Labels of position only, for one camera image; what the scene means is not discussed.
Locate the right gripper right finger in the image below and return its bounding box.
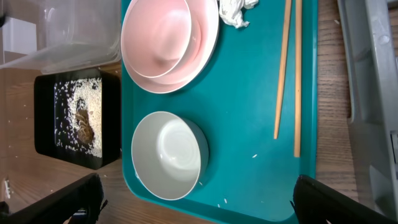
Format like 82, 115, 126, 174
290, 175, 397, 224

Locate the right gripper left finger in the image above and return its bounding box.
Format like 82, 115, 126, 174
1, 173, 108, 223

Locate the brown food scrap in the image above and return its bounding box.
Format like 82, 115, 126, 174
75, 110, 94, 144

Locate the grey bowl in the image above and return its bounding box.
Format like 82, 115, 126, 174
131, 111, 210, 200

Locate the white rice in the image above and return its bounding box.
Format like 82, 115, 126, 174
53, 78, 103, 158

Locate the white napkin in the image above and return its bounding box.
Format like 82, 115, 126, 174
219, 0, 259, 29

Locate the grey dishwasher rack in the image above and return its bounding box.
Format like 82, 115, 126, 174
338, 0, 397, 220

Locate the black tray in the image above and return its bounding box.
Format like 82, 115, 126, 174
34, 68, 121, 170

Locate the clear plastic bin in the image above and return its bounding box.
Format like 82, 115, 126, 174
1, 0, 121, 74

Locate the pink plate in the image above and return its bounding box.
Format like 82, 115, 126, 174
121, 0, 219, 94

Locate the wooden chopstick right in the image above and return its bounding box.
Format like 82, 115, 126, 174
294, 0, 302, 157

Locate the wooden chopstick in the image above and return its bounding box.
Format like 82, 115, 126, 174
274, 0, 292, 139
294, 0, 302, 157

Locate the wooden chopstick left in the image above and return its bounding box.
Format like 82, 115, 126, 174
274, 0, 292, 139

